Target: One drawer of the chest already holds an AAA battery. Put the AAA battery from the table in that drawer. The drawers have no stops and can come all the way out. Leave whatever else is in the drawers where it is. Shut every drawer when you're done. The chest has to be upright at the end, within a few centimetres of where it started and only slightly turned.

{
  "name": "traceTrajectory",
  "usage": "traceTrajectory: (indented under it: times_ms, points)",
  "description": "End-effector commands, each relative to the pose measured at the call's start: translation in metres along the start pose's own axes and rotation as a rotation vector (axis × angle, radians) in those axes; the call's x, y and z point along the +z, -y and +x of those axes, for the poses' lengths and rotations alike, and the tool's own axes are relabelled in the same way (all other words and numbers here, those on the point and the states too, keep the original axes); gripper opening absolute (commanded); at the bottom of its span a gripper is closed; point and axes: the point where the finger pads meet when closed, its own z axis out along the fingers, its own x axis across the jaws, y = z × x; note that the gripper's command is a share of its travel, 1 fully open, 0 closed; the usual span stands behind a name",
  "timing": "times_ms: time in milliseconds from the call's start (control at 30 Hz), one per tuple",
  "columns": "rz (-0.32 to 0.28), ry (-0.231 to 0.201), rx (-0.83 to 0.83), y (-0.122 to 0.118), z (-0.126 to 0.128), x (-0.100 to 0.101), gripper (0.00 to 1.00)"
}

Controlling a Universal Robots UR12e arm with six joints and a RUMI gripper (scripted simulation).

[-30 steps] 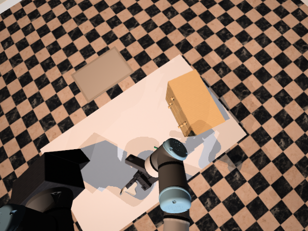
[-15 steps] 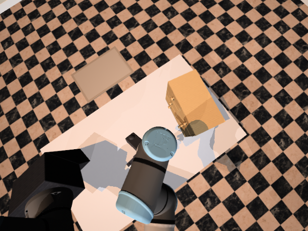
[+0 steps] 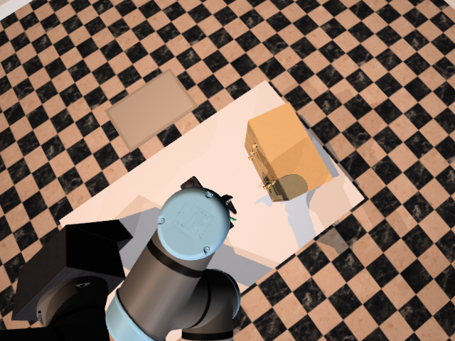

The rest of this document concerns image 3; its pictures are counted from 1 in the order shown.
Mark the light wooden chest of drawers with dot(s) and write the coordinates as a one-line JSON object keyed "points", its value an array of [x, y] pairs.
{"points": [[289, 150]]}

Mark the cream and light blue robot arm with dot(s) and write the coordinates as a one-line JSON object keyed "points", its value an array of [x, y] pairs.
{"points": [[159, 293]]}

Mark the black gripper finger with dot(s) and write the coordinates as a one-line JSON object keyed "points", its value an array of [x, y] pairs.
{"points": [[230, 205]]}

